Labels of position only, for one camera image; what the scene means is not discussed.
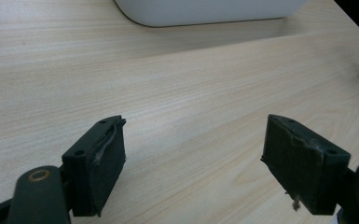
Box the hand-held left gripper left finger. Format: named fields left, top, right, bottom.
left=62, top=115, right=128, bottom=217

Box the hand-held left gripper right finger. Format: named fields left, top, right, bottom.
left=260, top=113, right=352, bottom=217

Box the white plastic container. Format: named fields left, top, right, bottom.
left=113, top=0, right=308, bottom=28

